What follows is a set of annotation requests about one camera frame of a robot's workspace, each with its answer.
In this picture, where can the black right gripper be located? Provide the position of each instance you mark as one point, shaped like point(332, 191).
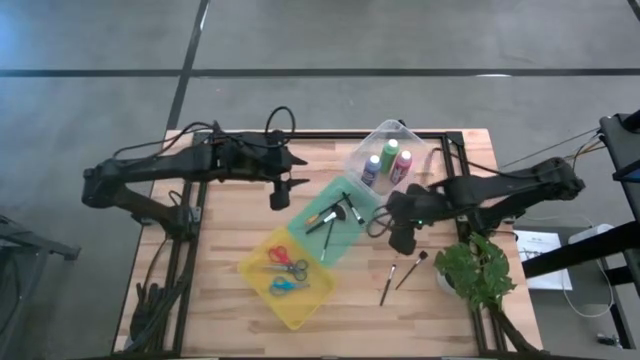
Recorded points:
point(412, 207)

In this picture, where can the black paintbrush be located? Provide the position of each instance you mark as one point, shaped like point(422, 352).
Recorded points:
point(387, 285)

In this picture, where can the white box device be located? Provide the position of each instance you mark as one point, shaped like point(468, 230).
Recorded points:
point(587, 234)

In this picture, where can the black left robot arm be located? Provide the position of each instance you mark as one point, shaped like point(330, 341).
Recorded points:
point(165, 165)

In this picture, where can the black equipment stand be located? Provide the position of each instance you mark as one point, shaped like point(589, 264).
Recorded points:
point(620, 150)

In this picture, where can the green artificial plant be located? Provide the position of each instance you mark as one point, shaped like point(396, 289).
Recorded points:
point(475, 270)

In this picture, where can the clear plastic bin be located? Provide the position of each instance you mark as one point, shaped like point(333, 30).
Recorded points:
point(367, 145)

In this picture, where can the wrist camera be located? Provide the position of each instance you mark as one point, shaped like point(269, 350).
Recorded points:
point(402, 242)
point(280, 197)

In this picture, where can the green paint bottle white cap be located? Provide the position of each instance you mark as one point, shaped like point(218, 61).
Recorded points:
point(389, 157)

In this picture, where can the black aluminium table frame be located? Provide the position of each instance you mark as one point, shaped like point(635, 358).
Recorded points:
point(325, 135)

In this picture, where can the yellow translucent plastic bin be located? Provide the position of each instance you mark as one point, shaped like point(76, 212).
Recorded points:
point(300, 310)

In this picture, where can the teal translucent plastic bin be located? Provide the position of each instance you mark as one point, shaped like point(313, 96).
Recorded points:
point(345, 240)

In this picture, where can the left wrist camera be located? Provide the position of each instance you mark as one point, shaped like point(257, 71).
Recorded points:
point(280, 197)

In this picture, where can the white plant pot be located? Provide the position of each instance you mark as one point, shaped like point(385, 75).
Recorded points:
point(442, 284)

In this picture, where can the round-head makeup brush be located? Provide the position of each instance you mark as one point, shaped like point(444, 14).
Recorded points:
point(330, 218)

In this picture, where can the red paint bottle white cap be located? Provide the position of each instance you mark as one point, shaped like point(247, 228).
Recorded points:
point(401, 167)

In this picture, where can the white paper sheet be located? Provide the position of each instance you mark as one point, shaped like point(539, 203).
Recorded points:
point(537, 242)

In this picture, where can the blue paint bottle white cap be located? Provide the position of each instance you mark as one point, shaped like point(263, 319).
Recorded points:
point(371, 172)

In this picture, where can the flat-head brush silver ferrule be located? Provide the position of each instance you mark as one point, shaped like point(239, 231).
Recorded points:
point(411, 271)

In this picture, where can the dark grey scissors blue pivot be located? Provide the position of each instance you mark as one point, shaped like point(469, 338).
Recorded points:
point(285, 268)

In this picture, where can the orange-bristle black brush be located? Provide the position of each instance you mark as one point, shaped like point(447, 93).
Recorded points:
point(312, 219)

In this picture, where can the small black floor object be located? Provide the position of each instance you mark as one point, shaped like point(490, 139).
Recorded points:
point(607, 340)

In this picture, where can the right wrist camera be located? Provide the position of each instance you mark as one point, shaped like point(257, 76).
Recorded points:
point(402, 242)

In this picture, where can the black tripod stand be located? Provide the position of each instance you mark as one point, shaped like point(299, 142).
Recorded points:
point(40, 242)

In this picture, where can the black brush white ferrule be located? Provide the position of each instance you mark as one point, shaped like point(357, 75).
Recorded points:
point(351, 205)

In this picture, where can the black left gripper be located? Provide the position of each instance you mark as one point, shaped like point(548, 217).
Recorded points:
point(277, 162)

